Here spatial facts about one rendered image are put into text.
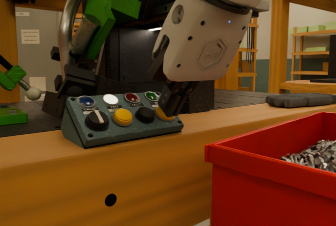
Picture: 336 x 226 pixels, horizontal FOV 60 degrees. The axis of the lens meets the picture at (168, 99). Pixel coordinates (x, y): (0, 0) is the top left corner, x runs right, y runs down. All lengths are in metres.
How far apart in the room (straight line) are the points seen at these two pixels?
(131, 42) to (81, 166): 0.53
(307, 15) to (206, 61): 10.28
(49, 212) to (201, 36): 0.25
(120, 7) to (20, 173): 0.42
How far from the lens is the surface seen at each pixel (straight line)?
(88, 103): 0.39
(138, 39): 0.84
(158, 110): 0.42
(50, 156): 0.34
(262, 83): 11.36
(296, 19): 10.78
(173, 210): 0.45
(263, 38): 11.40
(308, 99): 0.77
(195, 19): 0.31
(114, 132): 0.37
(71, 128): 0.39
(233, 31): 0.35
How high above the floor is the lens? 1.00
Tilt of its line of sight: 7 degrees down
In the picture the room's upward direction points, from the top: straight up
